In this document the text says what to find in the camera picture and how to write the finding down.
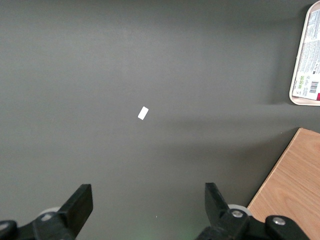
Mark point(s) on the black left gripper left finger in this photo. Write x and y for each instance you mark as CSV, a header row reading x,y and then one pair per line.
x,y
72,212

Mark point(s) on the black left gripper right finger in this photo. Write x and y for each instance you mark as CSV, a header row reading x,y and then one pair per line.
x,y
222,220

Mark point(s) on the beige plastic tray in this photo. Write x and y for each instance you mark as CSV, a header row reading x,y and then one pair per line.
x,y
303,101

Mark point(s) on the wooden board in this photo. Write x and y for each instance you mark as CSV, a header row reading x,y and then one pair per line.
x,y
295,187

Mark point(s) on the small white sticker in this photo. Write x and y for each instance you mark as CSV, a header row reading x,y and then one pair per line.
x,y
143,113

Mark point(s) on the printed white food packet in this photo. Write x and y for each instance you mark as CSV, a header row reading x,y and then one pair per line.
x,y
311,55

